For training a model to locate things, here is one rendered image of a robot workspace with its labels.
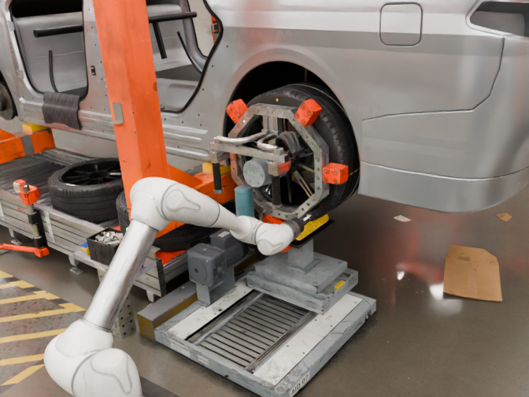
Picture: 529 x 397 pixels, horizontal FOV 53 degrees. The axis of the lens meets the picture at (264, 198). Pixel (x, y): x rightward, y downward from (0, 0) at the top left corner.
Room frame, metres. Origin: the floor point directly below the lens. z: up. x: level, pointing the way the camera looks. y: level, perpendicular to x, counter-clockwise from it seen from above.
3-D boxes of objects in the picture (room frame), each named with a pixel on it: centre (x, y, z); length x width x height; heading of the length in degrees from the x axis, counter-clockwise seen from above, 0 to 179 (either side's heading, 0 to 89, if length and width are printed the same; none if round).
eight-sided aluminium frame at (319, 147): (2.36, -0.07, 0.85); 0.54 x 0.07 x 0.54; 51
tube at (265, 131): (2.33, 0.09, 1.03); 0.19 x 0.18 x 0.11; 141
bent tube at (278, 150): (2.21, -0.07, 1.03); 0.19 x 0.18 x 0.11; 141
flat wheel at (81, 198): (3.42, 1.12, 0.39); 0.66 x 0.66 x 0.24
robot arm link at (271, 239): (1.99, -0.02, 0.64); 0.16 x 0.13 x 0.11; 141
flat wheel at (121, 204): (2.96, 0.56, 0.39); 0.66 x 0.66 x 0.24
